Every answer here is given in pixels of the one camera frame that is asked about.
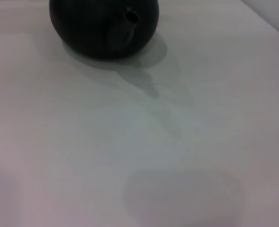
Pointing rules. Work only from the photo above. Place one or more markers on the black round teapot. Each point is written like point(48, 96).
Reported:
point(87, 28)

